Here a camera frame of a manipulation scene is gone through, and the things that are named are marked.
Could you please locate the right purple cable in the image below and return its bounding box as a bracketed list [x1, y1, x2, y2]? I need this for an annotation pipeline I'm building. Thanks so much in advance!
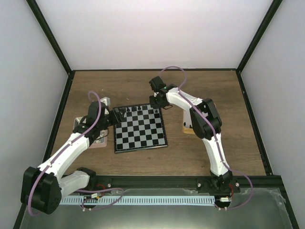
[160, 66, 254, 211]

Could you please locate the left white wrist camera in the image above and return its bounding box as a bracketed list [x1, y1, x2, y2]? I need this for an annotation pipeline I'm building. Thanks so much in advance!
[100, 97, 111, 106]

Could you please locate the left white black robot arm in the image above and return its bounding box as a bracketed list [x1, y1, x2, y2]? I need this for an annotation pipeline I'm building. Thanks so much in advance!
[20, 98, 125, 215]

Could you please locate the purple cable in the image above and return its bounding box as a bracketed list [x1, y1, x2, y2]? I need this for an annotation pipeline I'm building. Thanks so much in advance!
[28, 90, 124, 217]
[160, 66, 254, 211]

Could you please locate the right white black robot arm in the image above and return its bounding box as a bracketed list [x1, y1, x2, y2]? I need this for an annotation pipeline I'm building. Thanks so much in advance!
[149, 76, 233, 192]

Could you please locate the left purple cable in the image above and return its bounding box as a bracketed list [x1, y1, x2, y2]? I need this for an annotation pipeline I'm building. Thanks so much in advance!
[28, 90, 124, 217]

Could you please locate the black grey chessboard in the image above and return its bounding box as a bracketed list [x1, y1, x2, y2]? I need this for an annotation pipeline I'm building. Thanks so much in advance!
[113, 104, 168, 154]

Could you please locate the pink tray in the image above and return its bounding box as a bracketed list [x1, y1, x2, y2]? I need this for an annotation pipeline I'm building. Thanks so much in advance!
[73, 116, 109, 148]

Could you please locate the yellow metal tin box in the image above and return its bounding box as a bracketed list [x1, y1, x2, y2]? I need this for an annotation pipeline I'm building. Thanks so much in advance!
[183, 110, 195, 135]

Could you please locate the light blue slotted cable duct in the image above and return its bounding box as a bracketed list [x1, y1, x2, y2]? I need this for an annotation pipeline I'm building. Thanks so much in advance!
[60, 196, 215, 206]

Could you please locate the black aluminium mounting rail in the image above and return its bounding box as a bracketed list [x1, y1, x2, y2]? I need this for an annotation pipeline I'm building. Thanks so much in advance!
[96, 176, 284, 193]

